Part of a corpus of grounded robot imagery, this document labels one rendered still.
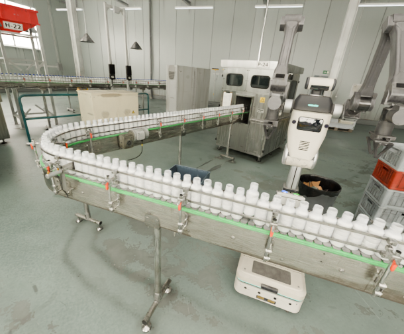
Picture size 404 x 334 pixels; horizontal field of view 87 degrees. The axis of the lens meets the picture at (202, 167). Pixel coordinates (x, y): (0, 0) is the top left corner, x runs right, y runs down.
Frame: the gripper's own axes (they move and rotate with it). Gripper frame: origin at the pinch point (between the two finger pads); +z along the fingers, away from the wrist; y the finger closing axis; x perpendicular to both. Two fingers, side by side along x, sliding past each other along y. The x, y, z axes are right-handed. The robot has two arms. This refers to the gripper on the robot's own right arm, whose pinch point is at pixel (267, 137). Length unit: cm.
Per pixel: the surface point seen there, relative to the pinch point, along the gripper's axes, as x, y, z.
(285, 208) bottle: 14.4, 16.2, 27.6
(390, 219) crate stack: 151, -160, 107
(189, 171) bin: -57, -44, 48
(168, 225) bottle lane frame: -44, 19, 55
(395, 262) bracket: 55, 27, 33
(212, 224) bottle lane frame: -18, 19, 46
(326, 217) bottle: 31.5, 15.5, 27.8
